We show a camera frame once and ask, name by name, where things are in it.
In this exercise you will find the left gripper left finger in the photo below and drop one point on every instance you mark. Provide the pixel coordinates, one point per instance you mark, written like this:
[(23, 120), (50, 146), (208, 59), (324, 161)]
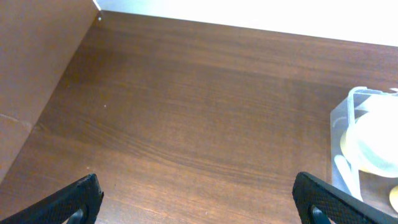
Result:
[(78, 202)]

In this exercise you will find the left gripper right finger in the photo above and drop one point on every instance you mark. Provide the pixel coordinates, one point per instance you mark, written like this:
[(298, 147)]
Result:
[(319, 202)]

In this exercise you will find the yellow plastic bowl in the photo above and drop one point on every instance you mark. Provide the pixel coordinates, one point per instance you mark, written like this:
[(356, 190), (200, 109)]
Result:
[(351, 151)]

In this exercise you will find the yellow plastic cup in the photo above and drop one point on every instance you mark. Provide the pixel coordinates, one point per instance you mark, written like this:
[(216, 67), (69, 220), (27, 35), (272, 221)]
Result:
[(393, 198)]

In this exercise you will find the white plastic bowl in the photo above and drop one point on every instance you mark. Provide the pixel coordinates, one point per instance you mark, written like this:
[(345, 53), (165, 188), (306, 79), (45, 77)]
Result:
[(376, 136)]

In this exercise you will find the grey plastic spoon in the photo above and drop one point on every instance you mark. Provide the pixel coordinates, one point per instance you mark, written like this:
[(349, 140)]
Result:
[(350, 178)]

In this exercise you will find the clear plastic storage container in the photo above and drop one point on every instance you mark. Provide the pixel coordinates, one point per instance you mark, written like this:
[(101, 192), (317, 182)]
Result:
[(360, 100)]

